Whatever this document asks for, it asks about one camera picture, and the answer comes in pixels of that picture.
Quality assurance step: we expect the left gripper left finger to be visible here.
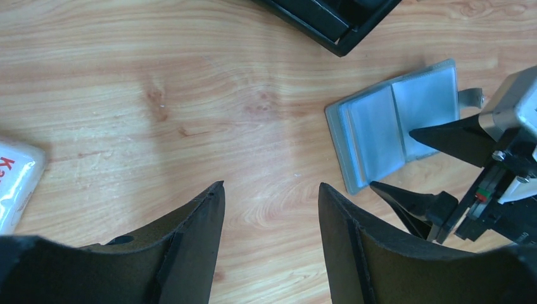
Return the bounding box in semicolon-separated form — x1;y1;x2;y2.
1;181;225;303

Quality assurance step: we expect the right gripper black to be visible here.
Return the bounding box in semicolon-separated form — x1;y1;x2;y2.
370;115;536;245

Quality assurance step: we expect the white pink card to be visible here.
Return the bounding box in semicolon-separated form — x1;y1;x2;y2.
1;136;47;235

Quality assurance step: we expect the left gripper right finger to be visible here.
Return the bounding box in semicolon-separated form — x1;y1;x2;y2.
318;183;536;303

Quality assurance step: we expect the black organizer tray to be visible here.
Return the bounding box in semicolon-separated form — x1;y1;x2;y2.
255;0;401;57

